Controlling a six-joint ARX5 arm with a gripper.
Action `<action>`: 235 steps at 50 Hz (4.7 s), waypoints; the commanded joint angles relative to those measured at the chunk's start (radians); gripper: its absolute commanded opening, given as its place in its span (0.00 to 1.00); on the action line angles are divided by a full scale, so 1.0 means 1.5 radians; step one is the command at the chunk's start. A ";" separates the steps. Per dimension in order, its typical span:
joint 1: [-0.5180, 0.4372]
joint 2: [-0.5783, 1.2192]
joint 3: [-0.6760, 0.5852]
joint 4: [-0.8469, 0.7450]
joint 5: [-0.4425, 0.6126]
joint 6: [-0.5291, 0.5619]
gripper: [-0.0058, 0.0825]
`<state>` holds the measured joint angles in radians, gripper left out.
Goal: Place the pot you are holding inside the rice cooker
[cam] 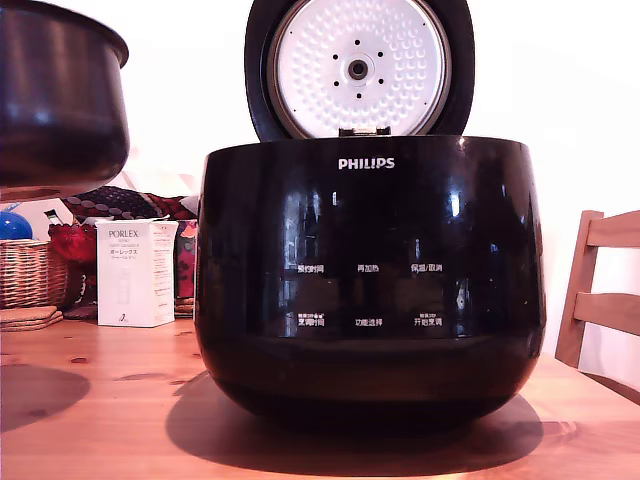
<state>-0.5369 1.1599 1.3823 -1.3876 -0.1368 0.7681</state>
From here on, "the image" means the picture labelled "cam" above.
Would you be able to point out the black cooking pot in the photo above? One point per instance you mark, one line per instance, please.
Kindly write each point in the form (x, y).
(60, 110)

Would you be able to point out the black Philips rice cooker body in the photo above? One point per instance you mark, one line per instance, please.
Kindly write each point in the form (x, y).
(370, 240)

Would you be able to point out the rice cooker lid, dimpled plate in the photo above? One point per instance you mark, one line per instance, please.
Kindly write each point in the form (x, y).
(360, 70)

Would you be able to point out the red floral patterned box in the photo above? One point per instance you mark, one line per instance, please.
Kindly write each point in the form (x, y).
(186, 265)

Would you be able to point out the white Porlex carton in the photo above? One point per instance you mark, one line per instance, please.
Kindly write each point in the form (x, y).
(130, 280)

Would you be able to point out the dark patterned cushion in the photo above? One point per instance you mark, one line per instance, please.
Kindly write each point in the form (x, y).
(125, 202)

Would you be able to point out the woven wicker basket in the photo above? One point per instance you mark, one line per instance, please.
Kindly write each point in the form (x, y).
(30, 275)

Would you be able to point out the wooden chair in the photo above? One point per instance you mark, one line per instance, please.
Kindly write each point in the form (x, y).
(607, 305)

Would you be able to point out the stack of cork coasters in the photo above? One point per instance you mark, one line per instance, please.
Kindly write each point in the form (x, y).
(30, 318)

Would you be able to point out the blue ball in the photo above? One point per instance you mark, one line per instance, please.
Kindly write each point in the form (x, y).
(14, 226)

